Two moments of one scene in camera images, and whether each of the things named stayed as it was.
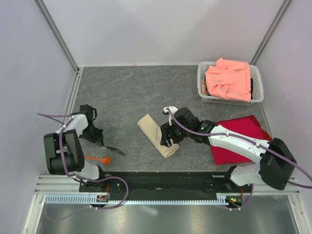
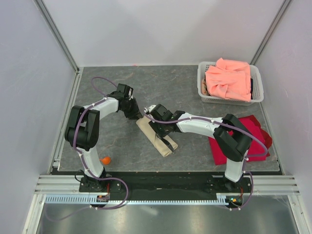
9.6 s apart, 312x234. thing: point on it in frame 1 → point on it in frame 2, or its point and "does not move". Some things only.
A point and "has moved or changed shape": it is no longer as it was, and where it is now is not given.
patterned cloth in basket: (204, 89) does not move
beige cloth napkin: (153, 132) does not move
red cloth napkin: (247, 126) does not move
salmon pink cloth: (229, 79) does not move
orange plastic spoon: (106, 160) does not move
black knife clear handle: (115, 149) has moved or changed shape
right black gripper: (166, 129) → (153, 125)
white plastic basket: (257, 78) does not move
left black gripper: (98, 139) → (136, 113)
